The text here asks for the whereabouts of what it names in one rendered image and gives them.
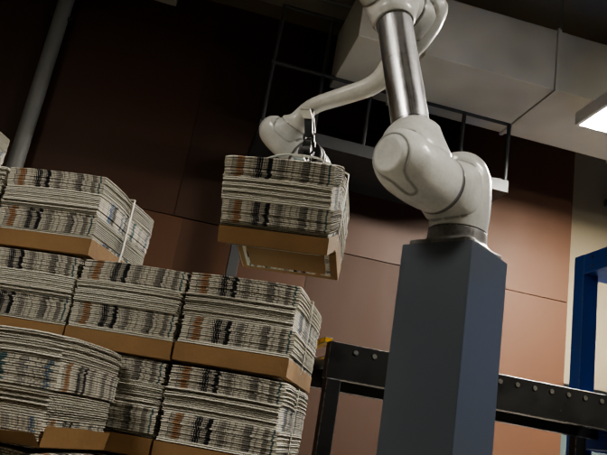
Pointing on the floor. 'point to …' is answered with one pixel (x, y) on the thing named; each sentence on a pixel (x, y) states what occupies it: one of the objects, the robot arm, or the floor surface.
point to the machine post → (583, 330)
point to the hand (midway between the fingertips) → (302, 132)
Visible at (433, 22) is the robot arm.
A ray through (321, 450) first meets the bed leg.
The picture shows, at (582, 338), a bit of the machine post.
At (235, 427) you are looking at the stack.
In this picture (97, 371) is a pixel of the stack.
